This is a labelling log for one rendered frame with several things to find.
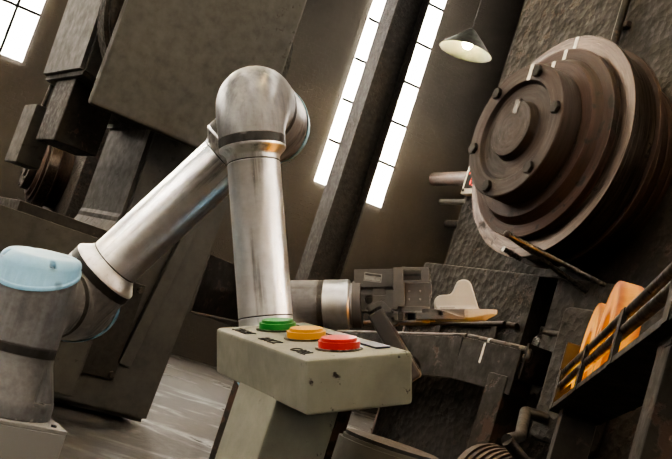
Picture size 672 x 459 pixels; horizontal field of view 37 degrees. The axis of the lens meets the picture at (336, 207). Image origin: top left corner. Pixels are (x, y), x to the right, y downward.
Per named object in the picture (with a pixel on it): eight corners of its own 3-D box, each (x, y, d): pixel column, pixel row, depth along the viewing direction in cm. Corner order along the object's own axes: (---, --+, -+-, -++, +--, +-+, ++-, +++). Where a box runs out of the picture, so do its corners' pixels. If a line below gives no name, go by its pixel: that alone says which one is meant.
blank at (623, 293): (630, 299, 138) (606, 292, 138) (655, 274, 123) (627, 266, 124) (602, 408, 134) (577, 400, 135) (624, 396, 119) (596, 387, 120)
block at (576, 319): (571, 450, 178) (607, 321, 181) (601, 461, 171) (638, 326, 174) (525, 436, 174) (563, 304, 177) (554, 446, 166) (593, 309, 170)
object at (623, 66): (471, 260, 220) (530, 62, 226) (620, 275, 178) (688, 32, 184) (448, 250, 217) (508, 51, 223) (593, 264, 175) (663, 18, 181)
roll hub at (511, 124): (471, 204, 208) (509, 79, 212) (557, 205, 183) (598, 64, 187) (450, 195, 206) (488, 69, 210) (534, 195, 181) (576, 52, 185)
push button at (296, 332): (315, 341, 104) (315, 324, 104) (332, 346, 101) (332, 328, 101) (280, 344, 102) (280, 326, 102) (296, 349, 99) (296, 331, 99)
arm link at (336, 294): (321, 328, 146) (328, 331, 154) (353, 328, 145) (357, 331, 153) (321, 277, 147) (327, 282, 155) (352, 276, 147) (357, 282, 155)
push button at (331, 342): (348, 351, 97) (348, 333, 97) (367, 357, 94) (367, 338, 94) (311, 354, 96) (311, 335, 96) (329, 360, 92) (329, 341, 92)
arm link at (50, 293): (-42, 327, 138) (-13, 233, 140) (5, 331, 151) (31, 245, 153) (35, 350, 136) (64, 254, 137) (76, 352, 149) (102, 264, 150)
